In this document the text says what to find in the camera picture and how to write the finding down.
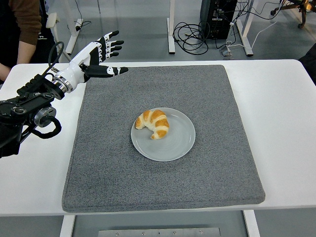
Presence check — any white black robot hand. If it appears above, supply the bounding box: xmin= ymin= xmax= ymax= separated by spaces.
xmin=56 ymin=30 xmax=129 ymax=87

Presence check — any golden croissant bread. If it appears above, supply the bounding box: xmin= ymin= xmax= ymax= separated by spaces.
xmin=135 ymin=109 xmax=170 ymax=140

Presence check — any round grey plate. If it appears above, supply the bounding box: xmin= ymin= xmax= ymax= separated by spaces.
xmin=130 ymin=107 xmax=196 ymax=162

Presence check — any grey metal plate with screws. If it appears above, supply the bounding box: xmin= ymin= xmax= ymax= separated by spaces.
xmin=98 ymin=227 xmax=222 ymax=237

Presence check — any white desk leg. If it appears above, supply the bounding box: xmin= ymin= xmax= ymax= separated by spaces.
xmin=166 ymin=0 xmax=176 ymax=54
xmin=64 ymin=0 xmax=84 ymax=56
xmin=236 ymin=0 xmax=255 ymax=57

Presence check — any white chair armrest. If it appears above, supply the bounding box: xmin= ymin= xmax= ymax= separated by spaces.
xmin=46 ymin=12 xmax=74 ymax=63

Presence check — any person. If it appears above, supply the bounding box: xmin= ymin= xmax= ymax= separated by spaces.
xmin=0 ymin=0 xmax=60 ymax=83

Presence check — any grey fabric mat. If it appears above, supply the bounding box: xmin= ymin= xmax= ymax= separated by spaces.
xmin=61 ymin=64 xmax=266 ymax=213

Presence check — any black computer tower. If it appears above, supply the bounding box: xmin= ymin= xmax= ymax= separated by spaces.
xmin=199 ymin=0 xmax=237 ymax=40

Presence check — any grey floor socket box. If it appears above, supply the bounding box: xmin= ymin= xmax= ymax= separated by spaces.
xmin=219 ymin=48 xmax=235 ymax=60

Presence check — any white table leg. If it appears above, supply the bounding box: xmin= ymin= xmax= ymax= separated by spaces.
xmin=243 ymin=210 xmax=261 ymax=237
xmin=60 ymin=215 xmax=76 ymax=237

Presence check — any office chair base with casters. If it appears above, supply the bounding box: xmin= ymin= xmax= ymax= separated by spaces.
xmin=270 ymin=0 xmax=316 ymax=29

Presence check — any dark rounded object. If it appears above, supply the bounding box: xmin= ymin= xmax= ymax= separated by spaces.
xmin=298 ymin=45 xmax=316 ymax=86

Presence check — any thin black cable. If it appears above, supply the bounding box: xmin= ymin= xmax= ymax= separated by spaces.
xmin=74 ymin=0 xmax=92 ymax=32

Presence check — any coiled black cable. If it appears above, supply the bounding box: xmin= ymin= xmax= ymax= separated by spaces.
xmin=172 ymin=21 xmax=209 ymax=55

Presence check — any white cable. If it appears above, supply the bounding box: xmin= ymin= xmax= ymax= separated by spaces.
xmin=225 ymin=21 xmax=278 ymax=54

